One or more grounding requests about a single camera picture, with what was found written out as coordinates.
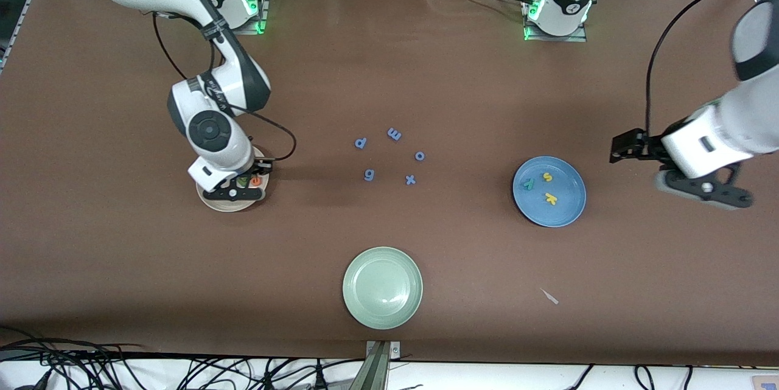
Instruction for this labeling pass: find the beige brown plate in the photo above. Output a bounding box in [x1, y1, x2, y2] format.
[198, 147, 270, 213]

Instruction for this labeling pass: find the blue plate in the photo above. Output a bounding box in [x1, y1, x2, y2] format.
[512, 156, 587, 228]

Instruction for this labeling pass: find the pale green plate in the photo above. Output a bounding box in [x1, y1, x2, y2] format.
[342, 246, 424, 330]

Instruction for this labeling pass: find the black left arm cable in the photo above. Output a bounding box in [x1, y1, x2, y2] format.
[644, 0, 779, 135]

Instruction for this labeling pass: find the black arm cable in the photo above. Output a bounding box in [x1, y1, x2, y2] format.
[152, 13, 298, 162]
[644, 0, 779, 135]

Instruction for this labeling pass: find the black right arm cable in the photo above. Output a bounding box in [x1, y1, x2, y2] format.
[152, 13, 298, 162]

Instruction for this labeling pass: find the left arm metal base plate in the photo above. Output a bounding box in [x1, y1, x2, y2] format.
[523, 22, 588, 43]

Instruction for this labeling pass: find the silver bracket plate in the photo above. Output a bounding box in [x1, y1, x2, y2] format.
[366, 341, 401, 359]

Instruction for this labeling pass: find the grey metal post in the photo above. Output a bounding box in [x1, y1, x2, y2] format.
[349, 341, 390, 390]

